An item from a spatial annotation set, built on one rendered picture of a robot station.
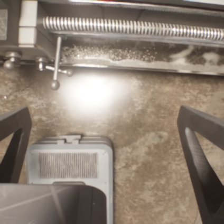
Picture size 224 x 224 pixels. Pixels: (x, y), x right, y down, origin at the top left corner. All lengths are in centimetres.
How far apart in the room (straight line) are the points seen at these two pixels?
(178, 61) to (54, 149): 84
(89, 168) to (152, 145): 51
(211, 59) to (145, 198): 106
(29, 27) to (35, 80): 84
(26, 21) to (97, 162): 84
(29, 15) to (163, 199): 146
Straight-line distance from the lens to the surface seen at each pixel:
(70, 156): 121
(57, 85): 75
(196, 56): 111
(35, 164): 128
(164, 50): 106
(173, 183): 163
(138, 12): 81
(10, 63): 68
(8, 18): 62
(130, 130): 143
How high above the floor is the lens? 140
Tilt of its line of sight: 85 degrees down
